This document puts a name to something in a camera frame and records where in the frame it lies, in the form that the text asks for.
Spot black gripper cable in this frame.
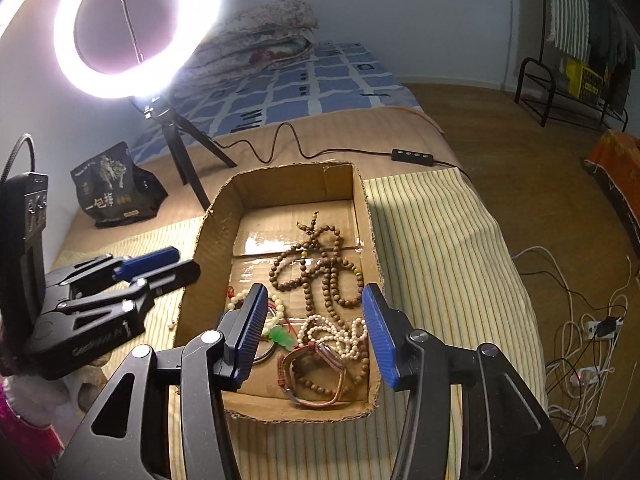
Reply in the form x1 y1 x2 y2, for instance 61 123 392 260
0 132 39 182

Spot small brown bead bracelet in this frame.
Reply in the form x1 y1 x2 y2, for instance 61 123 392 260
290 357 368 401

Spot green pendant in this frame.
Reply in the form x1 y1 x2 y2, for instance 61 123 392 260
267 325 296 351

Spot cardboard box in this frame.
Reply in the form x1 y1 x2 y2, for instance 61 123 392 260
176 160 386 423

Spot black ring light cable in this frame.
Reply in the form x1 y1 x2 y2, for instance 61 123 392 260
212 122 471 181

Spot yellow striped cloth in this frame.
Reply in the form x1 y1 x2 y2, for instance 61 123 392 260
50 165 546 480

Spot bench with orange cloth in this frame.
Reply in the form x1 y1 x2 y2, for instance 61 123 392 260
580 130 640 241

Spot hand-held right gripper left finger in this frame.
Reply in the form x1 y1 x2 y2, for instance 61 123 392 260
50 282 271 480

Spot person's left forearm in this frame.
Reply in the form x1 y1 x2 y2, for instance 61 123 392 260
0 360 108 480

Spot long brown bead necklace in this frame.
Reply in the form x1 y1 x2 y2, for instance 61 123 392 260
268 212 363 311

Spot watch with brown strap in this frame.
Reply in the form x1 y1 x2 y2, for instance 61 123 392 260
276 340 348 407

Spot dark hanging clothes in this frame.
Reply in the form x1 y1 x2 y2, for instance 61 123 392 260
587 0 633 116

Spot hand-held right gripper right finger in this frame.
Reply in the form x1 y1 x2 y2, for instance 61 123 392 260
361 282 583 480

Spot bundle of white cables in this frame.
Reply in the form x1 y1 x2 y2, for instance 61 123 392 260
510 245 633 441

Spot white ring light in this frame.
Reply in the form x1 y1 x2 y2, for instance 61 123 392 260
52 0 236 101

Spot yellow plastic crate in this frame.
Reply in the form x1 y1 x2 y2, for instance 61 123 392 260
565 57 608 106

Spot black printed bag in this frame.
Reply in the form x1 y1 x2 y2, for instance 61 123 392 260
70 141 168 228

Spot black metal clothes rack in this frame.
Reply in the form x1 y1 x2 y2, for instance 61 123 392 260
515 0 631 128

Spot blue checked bed sheet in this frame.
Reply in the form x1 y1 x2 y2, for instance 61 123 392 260
127 42 423 161

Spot striped white towel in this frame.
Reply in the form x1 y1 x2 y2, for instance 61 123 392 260
545 0 591 56

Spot black tripod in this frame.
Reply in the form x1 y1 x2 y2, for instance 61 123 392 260
129 95 238 211

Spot white power strip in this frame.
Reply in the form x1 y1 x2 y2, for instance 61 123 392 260
582 316 624 339
570 367 602 387

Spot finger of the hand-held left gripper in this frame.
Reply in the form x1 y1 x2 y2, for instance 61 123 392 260
45 246 181 288
56 259 202 318

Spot bed with tan cover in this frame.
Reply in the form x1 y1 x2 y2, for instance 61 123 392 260
47 42 548 480

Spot white bead necklace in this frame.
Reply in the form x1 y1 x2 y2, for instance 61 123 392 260
295 314 371 361

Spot folded floral quilt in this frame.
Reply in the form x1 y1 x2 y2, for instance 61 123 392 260
192 1 321 81

